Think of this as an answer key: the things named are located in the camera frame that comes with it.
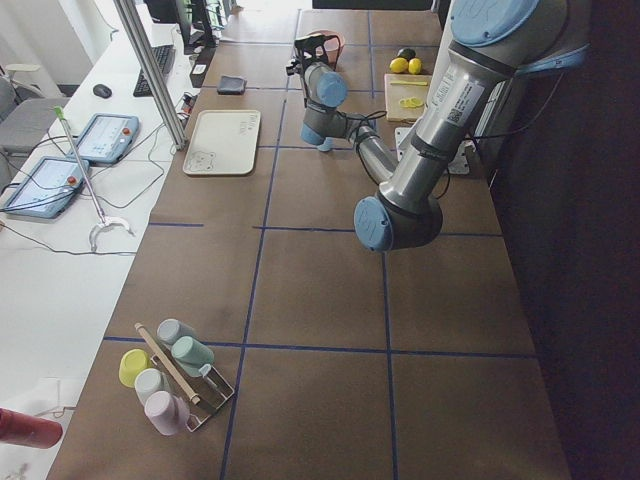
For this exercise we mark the reacher grabber stick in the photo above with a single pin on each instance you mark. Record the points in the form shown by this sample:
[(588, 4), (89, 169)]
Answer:
[(104, 222)]

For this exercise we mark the red bottle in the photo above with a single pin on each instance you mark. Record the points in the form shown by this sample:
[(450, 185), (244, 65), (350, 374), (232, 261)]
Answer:
[(30, 431)]

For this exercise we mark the wooden rack handle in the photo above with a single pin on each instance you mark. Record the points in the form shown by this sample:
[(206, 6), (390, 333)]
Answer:
[(160, 357)]

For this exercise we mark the light blue cup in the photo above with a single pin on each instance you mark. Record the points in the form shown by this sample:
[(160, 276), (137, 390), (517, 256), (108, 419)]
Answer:
[(326, 146)]

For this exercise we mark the far teach pendant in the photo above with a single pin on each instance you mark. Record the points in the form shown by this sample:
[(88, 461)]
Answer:
[(106, 138)]

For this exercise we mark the pink bowl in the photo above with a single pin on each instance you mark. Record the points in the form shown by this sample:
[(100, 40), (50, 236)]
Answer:
[(332, 47)]

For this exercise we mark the white cup rack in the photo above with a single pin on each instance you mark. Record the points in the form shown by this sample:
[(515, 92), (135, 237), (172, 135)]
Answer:
[(214, 391)]

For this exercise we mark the pink cup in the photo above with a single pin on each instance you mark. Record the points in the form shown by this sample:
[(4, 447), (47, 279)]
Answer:
[(167, 412)]

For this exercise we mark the grey folded cloth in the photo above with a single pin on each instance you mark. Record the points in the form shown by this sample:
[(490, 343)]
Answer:
[(231, 85)]

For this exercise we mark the yellow plastic knife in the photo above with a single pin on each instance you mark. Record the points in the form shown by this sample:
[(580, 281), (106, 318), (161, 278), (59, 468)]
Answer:
[(409, 83)]

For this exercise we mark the teach pendant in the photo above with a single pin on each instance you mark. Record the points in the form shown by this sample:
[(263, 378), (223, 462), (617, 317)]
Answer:
[(48, 189), (106, 138)]

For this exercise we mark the grey cup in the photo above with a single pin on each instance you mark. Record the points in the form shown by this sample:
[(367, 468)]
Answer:
[(170, 330)]

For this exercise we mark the white cup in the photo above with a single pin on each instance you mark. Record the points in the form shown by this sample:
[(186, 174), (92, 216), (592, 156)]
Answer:
[(150, 381)]

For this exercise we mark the black computer mouse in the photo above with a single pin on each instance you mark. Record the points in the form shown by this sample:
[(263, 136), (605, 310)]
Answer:
[(102, 91)]

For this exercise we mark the near teach pendant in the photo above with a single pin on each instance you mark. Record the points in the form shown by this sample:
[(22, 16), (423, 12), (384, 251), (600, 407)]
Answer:
[(48, 189)]

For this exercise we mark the green avocado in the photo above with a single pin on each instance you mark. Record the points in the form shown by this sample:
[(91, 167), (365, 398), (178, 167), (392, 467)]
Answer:
[(406, 53)]

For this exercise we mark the mint green cup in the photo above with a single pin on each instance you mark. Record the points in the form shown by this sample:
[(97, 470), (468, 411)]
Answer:
[(191, 355)]

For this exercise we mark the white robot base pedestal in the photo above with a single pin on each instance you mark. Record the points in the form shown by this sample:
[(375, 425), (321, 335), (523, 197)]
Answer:
[(460, 165)]

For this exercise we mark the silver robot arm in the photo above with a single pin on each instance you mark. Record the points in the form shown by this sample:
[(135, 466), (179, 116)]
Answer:
[(492, 42)]

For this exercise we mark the yellow cup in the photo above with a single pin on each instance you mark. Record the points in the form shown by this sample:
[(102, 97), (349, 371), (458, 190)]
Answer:
[(132, 363)]

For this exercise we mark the wooden cutting board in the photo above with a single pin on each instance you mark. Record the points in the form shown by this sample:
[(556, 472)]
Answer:
[(393, 93)]

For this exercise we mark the cream bear tray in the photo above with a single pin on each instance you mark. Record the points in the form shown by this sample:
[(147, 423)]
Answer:
[(223, 143)]

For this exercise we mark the aluminium frame post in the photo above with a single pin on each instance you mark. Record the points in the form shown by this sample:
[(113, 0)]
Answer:
[(136, 33)]

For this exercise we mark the black device box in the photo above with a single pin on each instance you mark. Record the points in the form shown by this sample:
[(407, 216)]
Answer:
[(201, 66)]

